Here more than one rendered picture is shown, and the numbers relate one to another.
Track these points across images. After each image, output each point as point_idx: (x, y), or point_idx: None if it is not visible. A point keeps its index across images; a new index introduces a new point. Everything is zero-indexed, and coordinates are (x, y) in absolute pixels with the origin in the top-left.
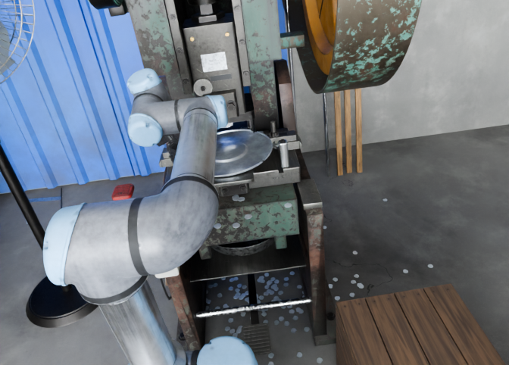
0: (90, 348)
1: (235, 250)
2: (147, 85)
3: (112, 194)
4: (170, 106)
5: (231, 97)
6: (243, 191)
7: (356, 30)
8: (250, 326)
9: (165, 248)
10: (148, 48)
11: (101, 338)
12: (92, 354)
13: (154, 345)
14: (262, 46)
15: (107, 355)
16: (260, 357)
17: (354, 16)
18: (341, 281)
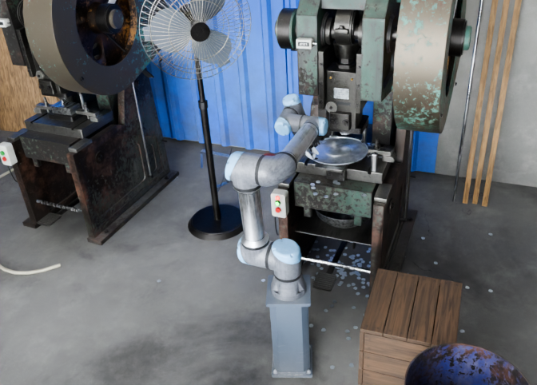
0: (221, 259)
1: (330, 220)
2: (291, 103)
3: None
4: (298, 117)
5: (346, 117)
6: (340, 179)
7: (404, 101)
8: (324, 273)
9: (267, 175)
10: (303, 78)
11: (230, 255)
12: (221, 262)
13: (255, 223)
14: (369, 92)
15: (231, 266)
16: (327, 299)
17: (403, 94)
18: None
